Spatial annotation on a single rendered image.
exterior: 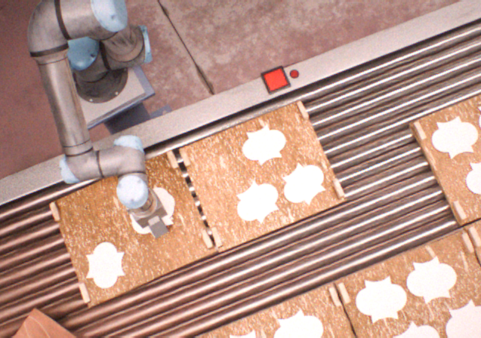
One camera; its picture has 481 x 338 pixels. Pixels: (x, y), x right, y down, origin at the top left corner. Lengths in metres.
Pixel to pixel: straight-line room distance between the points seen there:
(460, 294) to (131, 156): 1.01
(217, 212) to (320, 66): 0.58
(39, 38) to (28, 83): 1.71
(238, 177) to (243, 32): 1.37
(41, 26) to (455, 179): 1.25
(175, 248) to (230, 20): 1.59
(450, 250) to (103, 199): 1.05
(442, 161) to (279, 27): 1.44
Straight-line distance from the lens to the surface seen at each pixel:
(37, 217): 2.09
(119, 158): 1.69
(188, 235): 1.94
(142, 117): 2.46
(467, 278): 1.98
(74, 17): 1.59
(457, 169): 2.04
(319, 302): 1.90
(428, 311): 1.94
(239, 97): 2.07
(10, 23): 3.53
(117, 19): 1.59
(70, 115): 1.67
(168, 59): 3.19
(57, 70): 1.65
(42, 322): 1.90
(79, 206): 2.03
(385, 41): 2.18
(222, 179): 1.97
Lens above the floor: 2.82
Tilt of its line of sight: 73 degrees down
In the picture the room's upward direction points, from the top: 12 degrees counter-clockwise
